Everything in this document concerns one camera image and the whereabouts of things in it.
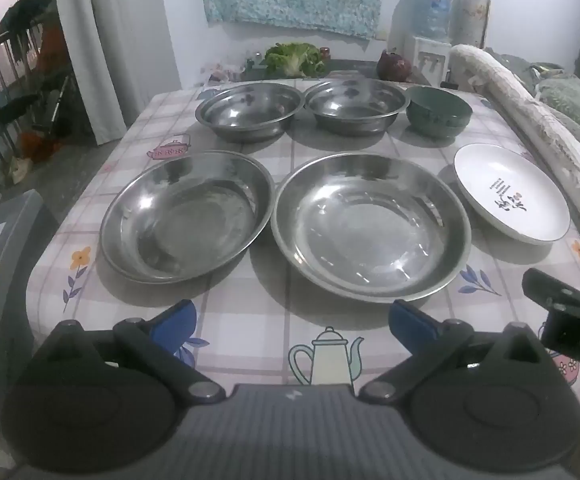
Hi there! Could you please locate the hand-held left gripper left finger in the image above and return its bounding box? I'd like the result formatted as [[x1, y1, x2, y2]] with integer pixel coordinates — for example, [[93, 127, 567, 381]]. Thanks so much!
[[45, 300, 225, 406]]

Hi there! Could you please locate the green cabbage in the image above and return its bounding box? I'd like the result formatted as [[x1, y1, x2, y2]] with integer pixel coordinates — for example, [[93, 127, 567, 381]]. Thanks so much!
[[264, 42, 327, 78]]

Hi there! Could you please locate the white water dispenser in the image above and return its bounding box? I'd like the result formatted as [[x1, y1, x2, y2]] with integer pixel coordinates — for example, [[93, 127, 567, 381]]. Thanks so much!
[[410, 35, 451, 86]]

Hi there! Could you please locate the dark red round pot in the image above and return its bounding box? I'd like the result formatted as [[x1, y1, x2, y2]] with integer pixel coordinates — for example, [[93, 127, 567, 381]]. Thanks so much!
[[376, 50, 413, 81]]

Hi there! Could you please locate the standing patterned paper roll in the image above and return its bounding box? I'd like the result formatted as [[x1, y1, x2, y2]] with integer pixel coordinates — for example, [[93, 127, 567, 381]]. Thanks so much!
[[452, 0, 491, 48]]

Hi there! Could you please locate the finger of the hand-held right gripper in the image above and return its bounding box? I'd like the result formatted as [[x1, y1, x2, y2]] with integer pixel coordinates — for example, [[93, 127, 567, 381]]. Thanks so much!
[[522, 267, 580, 313]]

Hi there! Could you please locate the green ceramic bowl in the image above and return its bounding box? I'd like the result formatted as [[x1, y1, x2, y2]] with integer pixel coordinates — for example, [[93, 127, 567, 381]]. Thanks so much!
[[406, 85, 473, 141]]

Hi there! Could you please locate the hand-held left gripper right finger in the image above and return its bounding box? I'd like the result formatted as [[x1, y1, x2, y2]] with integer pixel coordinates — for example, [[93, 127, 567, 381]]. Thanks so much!
[[359, 300, 555, 404]]

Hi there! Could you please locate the grey plastic storage box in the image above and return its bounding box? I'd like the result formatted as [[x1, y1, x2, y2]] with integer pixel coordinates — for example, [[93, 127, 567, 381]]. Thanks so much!
[[0, 190, 66, 461]]

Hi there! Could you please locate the dark side table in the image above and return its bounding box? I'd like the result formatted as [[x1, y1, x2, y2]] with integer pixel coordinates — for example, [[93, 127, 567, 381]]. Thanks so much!
[[245, 57, 431, 84]]

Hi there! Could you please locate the white printed ceramic plate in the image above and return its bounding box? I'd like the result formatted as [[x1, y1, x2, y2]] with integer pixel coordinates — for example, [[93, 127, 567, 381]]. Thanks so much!
[[453, 143, 571, 246]]

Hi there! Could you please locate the metal railing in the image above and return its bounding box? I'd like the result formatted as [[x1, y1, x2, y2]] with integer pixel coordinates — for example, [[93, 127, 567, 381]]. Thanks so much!
[[0, 10, 46, 196]]

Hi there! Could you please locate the orange item on floor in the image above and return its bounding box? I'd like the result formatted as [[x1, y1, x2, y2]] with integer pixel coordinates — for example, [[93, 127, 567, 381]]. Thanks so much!
[[20, 130, 63, 159]]

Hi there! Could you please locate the folded stroller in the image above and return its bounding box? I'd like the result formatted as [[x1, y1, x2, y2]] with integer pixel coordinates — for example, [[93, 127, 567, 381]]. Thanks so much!
[[20, 72, 77, 136]]

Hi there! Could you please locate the plain steel bowl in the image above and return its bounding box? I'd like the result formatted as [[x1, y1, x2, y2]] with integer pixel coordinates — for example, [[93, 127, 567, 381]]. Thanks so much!
[[195, 82, 305, 143]]

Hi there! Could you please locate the grey blanket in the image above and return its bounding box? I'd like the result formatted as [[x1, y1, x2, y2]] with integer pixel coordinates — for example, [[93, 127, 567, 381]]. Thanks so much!
[[490, 50, 580, 161]]

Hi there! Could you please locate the deep steel plate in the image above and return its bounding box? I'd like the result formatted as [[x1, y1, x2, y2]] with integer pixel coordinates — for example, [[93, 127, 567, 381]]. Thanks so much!
[[100, 150, 275, 283]]

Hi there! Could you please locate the rolled white woven mat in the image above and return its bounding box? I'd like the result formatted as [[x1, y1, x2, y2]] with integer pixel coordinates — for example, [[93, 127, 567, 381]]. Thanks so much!
[[450, 44, 580, 211]]

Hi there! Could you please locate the large wide-rim steel plate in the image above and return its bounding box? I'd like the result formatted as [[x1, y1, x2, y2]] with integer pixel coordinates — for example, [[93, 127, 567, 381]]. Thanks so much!
[[271, 152, 472, 304]]

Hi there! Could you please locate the steel bowl with ear handles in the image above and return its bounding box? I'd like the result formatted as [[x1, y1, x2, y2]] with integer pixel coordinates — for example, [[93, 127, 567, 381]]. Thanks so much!
[[304, 79, 411, 137]]

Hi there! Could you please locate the white shoe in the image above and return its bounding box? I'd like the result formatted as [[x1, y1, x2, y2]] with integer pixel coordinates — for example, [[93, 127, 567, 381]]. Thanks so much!
[[10, 157, 36, 184]]

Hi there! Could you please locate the blue water bottle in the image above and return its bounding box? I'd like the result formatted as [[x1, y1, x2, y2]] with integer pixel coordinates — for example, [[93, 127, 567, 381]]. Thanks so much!
[[410, 0, 454, 41]]

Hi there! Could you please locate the white curtain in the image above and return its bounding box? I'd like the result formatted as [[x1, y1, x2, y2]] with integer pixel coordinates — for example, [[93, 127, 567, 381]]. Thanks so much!
[[52, 0, 181, 146]]

